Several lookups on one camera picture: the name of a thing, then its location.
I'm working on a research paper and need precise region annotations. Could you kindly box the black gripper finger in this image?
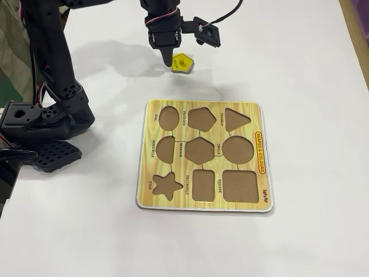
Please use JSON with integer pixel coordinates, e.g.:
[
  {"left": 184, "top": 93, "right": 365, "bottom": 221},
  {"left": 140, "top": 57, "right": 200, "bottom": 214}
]
[{"left": 157, "top": 47, "right": 174, "bottom": 69}]

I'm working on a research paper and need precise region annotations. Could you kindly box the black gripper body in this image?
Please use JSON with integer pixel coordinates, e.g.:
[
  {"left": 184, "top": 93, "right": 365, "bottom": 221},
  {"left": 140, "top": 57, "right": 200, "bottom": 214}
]
[{"left": 145, "top": 9, "right": 185, "bottom": 50}]

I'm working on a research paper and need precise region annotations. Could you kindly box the yellow pentagon puzzle piece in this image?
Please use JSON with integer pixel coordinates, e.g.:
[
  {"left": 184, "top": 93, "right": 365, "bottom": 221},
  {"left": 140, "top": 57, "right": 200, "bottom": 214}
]
[{"left": 170, "top": 53, "right": 195, "bottom": 75}]

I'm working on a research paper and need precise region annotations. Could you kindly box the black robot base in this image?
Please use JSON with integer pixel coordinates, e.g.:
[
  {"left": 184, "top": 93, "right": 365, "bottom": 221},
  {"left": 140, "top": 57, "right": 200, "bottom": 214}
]
[{"left": 0, "top": 100, "right": 78, "bottom": 148}]

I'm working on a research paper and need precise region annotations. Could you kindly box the wooden shape puzzle board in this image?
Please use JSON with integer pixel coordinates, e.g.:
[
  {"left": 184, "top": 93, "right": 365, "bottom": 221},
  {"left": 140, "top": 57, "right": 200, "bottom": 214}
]
[{"left": 135, "top": 99, "right": 274, "bottom": 214}]

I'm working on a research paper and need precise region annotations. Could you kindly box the black grid clamp plate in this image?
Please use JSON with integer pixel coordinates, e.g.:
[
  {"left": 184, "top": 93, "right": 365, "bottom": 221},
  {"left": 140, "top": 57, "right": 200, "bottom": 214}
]
[{"left": 30, "top": 140, "right": 83, "bottom": 174}]

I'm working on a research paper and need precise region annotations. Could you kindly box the beige patterned cloth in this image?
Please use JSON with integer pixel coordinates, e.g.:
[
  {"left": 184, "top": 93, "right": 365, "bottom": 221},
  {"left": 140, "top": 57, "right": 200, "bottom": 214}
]
[{"left": 0, "top": 0, "right": 38, "bottom": 116}]

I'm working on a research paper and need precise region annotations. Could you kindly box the light wooden edge strip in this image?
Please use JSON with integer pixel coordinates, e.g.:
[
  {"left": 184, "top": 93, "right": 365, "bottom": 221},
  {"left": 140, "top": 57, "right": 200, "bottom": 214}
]
[{"left": 337, "top": 0, "right": 369, "bottom": 96}]

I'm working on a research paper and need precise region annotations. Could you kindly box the purple box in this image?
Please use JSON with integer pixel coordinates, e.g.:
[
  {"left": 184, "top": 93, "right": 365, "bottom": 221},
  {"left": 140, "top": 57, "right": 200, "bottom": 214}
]
[{"left": 353, "top": 0, "right": 369, "bottom": 23}]

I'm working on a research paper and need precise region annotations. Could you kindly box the red white servo wire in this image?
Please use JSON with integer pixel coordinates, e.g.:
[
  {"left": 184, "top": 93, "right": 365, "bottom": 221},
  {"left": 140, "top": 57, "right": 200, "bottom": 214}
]
[{"left": 144, "top": 9, "right": 181, "bottom": 27}]

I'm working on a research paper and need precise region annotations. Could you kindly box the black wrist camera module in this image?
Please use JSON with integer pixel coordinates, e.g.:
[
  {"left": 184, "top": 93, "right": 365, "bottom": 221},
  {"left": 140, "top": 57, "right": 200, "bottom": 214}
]
[{"left": 181, "top": 16, "right": 222, "bottom": 48}]

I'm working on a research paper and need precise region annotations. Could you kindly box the black camera cable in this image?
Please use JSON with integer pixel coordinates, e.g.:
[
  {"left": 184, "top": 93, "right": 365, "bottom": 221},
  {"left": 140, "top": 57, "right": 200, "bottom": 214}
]
[{"left": 207, "top": 0, "right": 244, "bottom": 28}]

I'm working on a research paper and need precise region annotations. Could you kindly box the glossy black clamp handle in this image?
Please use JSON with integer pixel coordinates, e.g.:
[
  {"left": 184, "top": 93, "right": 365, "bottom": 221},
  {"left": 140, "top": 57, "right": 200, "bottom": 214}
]
[{"left": 0, "top": 147, "right": 38, "bottom": 163}]

